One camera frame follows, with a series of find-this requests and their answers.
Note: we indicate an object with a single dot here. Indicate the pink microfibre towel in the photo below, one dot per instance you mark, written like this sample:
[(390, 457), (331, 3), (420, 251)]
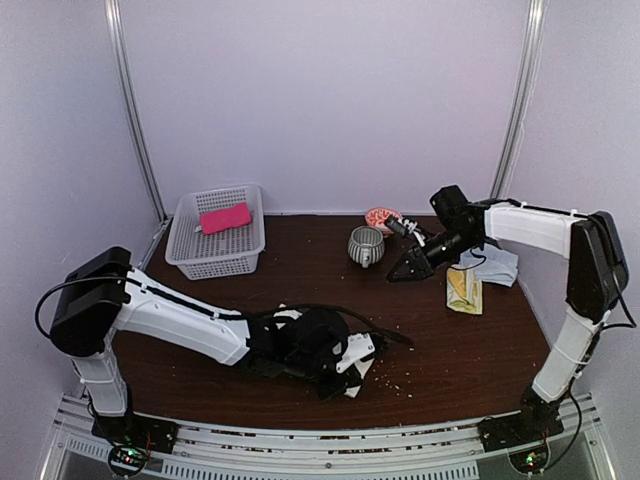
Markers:
[(221, 220)]

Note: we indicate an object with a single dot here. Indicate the grey striped ceramic mug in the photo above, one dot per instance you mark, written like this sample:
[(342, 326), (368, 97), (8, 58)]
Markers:
[(366, 246)]

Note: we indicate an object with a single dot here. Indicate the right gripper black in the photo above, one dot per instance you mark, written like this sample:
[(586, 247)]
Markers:
[(419, 264)]

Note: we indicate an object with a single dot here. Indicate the aluminium front rail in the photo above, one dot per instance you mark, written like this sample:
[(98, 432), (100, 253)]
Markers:
[(451, 450)]

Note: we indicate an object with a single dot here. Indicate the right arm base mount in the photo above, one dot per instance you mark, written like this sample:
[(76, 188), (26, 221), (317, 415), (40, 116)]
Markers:
[(498, 433)]

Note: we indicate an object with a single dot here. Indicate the aluminium corner post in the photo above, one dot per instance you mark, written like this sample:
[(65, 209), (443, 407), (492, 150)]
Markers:
[(524, 89), (119, 47)]

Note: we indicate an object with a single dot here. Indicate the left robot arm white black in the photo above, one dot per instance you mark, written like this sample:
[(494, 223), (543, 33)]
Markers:
[(107, 295)]

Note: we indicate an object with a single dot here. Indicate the red white patterned bowl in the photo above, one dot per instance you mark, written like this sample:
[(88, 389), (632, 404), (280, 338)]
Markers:
[(377, 216)]

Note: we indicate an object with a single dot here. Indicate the yellow green patterned towel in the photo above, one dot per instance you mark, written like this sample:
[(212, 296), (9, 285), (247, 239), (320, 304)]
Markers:
[(464, 292)]

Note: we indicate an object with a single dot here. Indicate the right aluminium corner post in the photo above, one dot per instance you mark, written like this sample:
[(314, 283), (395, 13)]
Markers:
[(524, 89)]

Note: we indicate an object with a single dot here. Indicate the light blue towel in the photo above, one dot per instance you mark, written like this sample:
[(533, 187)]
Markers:
[(491, 265)]

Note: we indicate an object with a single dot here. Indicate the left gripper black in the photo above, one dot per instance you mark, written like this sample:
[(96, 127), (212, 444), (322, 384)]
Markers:
[(353, 379)]

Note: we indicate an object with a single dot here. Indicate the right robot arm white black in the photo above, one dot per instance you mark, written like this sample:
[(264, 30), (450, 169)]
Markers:
[(582, 289)]

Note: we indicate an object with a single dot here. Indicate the left aluminium corner post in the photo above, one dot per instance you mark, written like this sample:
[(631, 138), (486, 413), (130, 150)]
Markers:
[(119, 47)]

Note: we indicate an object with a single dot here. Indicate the white perforated plastic basket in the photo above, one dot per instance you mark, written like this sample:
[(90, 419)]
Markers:
[(231, 252)]

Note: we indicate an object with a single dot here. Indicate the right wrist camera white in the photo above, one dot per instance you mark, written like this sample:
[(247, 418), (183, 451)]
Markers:
[(405, 228)]

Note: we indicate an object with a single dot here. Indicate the beige towel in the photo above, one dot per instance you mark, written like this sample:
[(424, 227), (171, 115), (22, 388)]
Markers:
[(333, 346)]

